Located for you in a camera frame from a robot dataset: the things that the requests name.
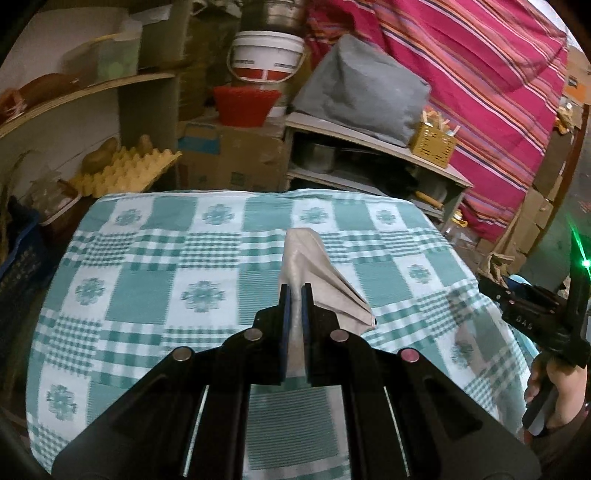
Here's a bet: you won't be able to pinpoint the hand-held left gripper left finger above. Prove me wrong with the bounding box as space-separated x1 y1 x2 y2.
51 284 294 480

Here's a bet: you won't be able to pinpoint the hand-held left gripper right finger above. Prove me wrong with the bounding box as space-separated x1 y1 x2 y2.
301 284 541 480

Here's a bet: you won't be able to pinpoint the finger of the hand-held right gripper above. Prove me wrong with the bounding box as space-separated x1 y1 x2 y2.
478 273 561 309

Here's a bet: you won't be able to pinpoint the beige cloth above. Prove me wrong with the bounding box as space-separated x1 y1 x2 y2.
279 228 377 384

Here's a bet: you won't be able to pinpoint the person's right hand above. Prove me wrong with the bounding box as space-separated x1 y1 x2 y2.
524 355 591 430

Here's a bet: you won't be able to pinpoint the clear oil bottle yellow label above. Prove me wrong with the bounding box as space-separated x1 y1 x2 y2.
443 205 472 245

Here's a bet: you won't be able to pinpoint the cardboard sheets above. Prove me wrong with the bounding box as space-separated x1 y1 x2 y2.
489 46 591 278

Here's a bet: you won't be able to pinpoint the green checked tablecloth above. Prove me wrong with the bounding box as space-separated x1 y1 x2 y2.
25 188 532 480

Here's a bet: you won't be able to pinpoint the yellow chopstick holder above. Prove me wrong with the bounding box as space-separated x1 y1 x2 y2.
410 122 458 169

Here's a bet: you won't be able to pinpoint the small steel pot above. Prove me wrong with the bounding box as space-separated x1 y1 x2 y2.
295 141 338 174

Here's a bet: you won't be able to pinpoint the cardboard box with blue print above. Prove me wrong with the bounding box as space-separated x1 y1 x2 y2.
178 117 289 192

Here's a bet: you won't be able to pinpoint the bundle of chopsticks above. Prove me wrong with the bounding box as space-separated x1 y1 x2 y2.
422 106 462 134

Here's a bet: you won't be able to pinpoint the yellow hanging bundle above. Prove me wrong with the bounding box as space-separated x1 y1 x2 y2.
556 104 580 134

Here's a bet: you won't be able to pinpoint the red striped hanging cloth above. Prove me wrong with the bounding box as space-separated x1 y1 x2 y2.
305 0 568 241

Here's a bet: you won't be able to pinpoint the low grey cabinet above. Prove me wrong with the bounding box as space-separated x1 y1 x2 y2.
283 113 474 232

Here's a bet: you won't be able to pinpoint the yellow egg tray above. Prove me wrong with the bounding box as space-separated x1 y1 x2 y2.
69 147 183 195

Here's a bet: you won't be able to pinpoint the red plastic basket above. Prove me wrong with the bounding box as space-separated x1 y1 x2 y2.
212 85 282 127

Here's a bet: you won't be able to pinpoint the grey cushion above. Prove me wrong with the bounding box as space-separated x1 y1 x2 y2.
291 34 432 147

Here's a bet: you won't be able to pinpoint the dark blue crate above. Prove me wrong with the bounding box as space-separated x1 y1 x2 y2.
0 198 51 361

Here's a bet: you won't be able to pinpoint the white plastic bucket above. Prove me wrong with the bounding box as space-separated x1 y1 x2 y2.
226 30 306 86

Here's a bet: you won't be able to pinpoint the wooden shelf unit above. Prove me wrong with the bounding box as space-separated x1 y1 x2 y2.
0 0 195 185

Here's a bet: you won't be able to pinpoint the large steel pot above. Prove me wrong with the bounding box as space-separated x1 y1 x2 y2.
240 0 308 35

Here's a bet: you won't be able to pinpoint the clear plastic container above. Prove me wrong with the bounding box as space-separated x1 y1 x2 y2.
62 32 141 88

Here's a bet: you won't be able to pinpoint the sweet potato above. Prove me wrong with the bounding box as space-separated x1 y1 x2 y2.
18 73 81 109
0 88 26 125

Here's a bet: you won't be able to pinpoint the pan with wooden handle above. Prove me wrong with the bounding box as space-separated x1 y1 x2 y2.
342 150 445 207

